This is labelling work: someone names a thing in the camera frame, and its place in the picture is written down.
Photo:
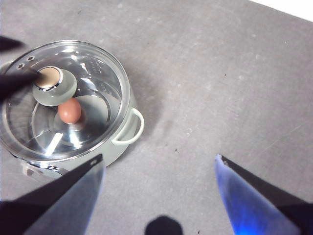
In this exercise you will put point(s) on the brown egg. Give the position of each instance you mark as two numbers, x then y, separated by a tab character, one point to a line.
69	111

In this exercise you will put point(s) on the pale green electric cooking pot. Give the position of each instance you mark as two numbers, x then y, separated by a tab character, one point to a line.
118	149

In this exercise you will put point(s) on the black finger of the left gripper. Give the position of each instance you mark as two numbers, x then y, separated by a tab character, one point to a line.
14	82
8	44

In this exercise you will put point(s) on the glass lid with green knob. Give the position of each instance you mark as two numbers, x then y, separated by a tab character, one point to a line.
102	80

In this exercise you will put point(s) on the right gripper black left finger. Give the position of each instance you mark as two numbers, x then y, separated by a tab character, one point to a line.
61	200

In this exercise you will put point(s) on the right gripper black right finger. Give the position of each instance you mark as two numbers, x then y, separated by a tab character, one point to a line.
252	203

